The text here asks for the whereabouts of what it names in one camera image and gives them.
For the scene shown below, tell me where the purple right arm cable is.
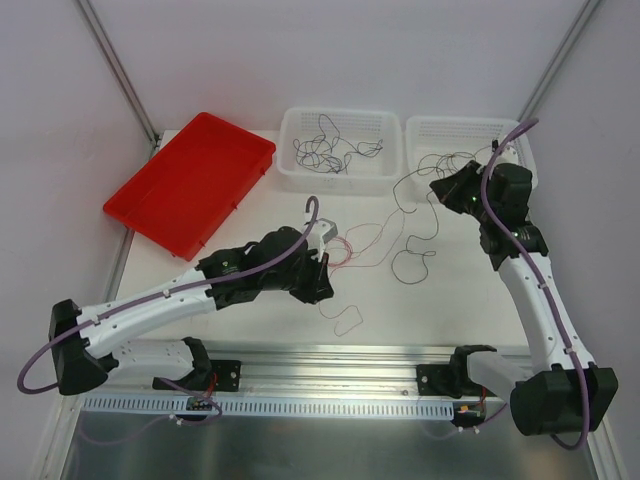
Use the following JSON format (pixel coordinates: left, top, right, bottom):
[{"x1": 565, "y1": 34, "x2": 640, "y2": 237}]
[{"x1": 480, "y1": 117, "x2": 591, "y2": 449}]

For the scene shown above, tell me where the white basket right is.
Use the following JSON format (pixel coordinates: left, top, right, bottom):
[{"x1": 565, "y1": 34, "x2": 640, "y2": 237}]
[{"x1": 405, "y1": 115, "x2": 518, "y2": 203}]

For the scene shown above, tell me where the white slotted cable duct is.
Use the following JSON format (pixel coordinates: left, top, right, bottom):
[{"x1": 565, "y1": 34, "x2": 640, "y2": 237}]
[{"x1": 82, "y1": 394, "x2": 454, "y2": 421}]

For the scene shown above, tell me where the red plastic tray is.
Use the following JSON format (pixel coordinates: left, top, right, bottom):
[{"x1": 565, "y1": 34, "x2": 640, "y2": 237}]
[{"x1": 103, "y1": 112, "x2": 276, "y2": 261}]

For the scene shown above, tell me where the pink purple wire bundle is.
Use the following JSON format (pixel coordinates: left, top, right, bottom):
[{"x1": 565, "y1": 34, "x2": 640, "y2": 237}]
[{"x1": 319, "y1": 208, "x2": 401, "y2": 337}]

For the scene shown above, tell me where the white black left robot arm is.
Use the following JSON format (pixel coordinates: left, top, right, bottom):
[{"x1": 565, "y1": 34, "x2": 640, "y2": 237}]
[{"x1": 49, "y1": 219, "x2": 338, "y2": 396}]

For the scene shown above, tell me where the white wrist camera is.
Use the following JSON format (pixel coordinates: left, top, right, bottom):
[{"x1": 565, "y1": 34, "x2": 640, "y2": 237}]
[
  {"x1": 304, "y1": 218, "x2": 338, "y2": 256},
  {"x1": 491, "y1": 139, "x2": 519, "y2": 165}
]

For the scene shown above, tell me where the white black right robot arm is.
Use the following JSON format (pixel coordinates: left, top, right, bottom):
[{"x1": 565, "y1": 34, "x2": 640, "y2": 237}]
[{"x1": 429, "y1": 161, "x2": 618, "y2": 445}]

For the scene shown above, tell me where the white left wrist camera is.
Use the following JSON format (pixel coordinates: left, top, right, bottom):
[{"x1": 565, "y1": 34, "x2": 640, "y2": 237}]
[{"x1": 304, "y1": 218, "x2": 338, "y2": 256}]

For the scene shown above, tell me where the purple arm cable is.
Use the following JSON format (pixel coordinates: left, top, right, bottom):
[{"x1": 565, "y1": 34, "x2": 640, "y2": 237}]
[
  {"x1": 480, "y1": 117, "x2": 591, "y2": 449},
  {"x1": 17, "y1": 195, "x2": 321, "y2": 396}
]

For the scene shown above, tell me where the aluminium rail base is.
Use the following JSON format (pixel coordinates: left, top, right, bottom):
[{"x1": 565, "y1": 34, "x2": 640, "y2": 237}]
[{"x1": 114, "y1": 340, "x2": 531, "y2": 401}]

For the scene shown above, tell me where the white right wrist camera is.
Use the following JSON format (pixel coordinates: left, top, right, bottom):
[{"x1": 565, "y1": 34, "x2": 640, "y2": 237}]
[{"x1": 491, "y1": 139, "x2": 519, "y2": 165}]

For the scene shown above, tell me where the white basket middle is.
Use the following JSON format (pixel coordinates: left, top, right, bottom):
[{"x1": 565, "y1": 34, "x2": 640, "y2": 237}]
[{"x1": 275, "y1": 107, "x2": 403, "y2": 196}]

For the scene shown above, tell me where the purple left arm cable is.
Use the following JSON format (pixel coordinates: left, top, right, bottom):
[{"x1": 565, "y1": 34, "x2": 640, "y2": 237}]
[{"x1": 17, "y1": 195, "x2": 321, "y2": 396}]

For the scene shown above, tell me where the dark purple wire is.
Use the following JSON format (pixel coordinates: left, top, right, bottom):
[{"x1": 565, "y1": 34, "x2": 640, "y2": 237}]
[
  {"x1": 298, "y1": 133, "x2": 354, "y2": 176},
  {"x1": 292, "y1": 112, "x2": 346, "y2": 176},
  {"x1": 344, "y1": 138, "x2": 385, "y2": 157}
]

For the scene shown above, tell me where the white basket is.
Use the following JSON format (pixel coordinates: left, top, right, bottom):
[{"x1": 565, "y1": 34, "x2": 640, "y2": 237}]
[
  {"x1": 275, "y1": 107, "x2": 403, "y2": 196},
  {"x1": 405, "y1": 115, "x2": 518, "y2": 203}
]

